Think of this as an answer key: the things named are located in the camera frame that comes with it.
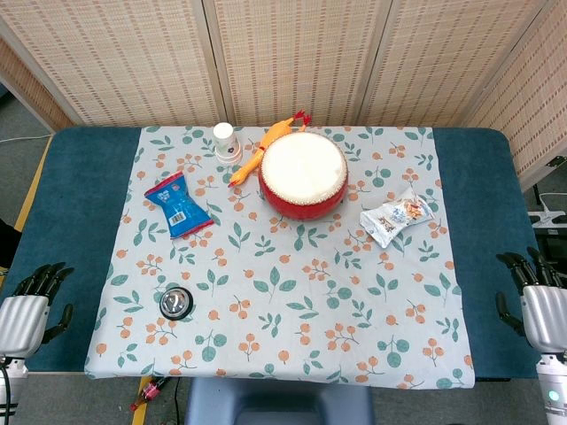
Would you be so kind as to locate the red drum with white skin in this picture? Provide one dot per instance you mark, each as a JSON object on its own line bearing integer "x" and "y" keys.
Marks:
{"x": 304, "y": 177}

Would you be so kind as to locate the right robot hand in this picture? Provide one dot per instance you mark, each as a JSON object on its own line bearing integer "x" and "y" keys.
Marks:
{"x": 541, "y": 312}

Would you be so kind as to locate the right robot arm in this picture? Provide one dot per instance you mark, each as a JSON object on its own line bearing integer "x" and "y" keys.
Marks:
{"x": 553, "y": 387}

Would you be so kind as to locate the blue snack bag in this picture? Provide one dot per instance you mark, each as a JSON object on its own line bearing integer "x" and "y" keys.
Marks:
{"x": 178, "y": 205}

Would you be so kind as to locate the silver call bell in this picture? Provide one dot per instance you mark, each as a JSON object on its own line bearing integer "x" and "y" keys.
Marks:
{"x": 176, "y": 302}

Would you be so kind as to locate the floral patterned tablecloth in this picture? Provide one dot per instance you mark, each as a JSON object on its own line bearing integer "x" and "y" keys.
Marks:
{"x": 283, "y": 283}

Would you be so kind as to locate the yellow rubber chicken toy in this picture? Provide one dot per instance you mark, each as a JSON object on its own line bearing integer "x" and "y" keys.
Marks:
{"x": 261, "y": 152}

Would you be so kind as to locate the white snack bag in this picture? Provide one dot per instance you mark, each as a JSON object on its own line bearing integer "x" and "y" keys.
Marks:
{"x": 394, "y": 217}

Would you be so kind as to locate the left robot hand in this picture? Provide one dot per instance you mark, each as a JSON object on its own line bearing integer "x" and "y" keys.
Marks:
{"x": 22, "y": 316}

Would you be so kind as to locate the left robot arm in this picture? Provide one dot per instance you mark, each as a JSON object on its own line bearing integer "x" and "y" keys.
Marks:
{"x": 9, "y": 385}

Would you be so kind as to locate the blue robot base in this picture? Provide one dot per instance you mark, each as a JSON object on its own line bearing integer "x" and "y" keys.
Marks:
{"x": 279, "y": 400}

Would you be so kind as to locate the blue padded table cover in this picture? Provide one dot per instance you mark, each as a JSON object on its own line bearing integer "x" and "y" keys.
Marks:
{"x": 483, "y": 252}

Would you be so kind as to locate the folding bamboo screen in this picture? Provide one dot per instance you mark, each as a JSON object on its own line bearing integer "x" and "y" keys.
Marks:
{"x": 283, "y": 57}

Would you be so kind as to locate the white paper cup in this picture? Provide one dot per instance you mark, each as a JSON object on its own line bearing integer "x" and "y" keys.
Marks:
{"x": 226, "y": 144}

